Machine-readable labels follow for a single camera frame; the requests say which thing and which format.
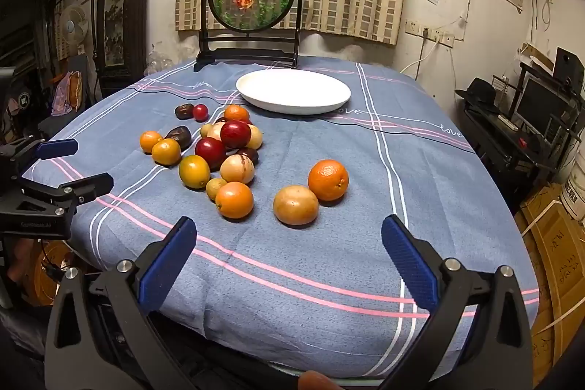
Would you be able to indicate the white standing fan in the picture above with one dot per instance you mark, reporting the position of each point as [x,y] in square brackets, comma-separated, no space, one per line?
[73,27]

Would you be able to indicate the clear plastic bag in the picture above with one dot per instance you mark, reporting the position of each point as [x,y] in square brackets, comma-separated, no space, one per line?
[157,60]

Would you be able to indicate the small yellow fruit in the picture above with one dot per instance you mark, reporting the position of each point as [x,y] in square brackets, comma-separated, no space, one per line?
[215,188]
[205,130]

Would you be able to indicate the white bucket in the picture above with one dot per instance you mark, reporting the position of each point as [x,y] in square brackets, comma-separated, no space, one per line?
[575,189]

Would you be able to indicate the white wall socket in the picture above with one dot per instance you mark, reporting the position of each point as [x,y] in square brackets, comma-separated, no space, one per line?
[413,27]
[439,37]

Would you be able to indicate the tan passion fruit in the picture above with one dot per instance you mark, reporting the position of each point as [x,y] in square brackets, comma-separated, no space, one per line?
[295,205]

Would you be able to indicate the black monitor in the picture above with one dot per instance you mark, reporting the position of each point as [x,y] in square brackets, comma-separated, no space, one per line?
[541,104]

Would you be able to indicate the pink bag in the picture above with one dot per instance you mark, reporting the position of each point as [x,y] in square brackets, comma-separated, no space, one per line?
[68,90]

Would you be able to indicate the black speaker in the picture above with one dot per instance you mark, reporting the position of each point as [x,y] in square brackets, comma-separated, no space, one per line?
[568,65]

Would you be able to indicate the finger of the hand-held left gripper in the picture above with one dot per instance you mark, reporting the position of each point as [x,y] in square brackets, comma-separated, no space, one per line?
[57,148]
[91,184]

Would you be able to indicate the large orange mandarin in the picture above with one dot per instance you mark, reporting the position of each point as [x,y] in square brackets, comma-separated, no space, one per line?
[328,180]

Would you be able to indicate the white oval plate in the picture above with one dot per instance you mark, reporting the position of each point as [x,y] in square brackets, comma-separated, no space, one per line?
[292,90]

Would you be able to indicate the black hat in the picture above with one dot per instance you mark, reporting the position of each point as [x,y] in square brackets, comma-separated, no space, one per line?
[480,90]

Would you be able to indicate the green-yellow mandarin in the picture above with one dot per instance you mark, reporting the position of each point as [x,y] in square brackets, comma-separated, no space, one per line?
[194,171]

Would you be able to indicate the cardboard box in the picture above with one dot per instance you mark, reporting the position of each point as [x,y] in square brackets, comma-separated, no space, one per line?
[548,244]

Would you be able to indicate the pale yellow round fruit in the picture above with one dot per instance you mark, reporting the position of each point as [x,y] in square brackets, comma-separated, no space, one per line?
[237,169]
[215,132]
[256,138]

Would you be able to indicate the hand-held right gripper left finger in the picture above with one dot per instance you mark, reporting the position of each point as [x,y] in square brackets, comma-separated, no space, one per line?
[169,266]

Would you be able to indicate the dark framed painting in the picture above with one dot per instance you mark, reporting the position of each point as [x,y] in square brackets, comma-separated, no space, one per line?
[116,15]

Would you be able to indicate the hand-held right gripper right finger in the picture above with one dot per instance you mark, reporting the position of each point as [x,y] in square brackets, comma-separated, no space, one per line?
[409,266]

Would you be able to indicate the small red plum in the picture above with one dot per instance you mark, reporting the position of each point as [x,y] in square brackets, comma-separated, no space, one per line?
[200,112]

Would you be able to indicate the blue striped tablecloth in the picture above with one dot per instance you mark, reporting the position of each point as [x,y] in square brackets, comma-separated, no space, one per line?
[320,271]

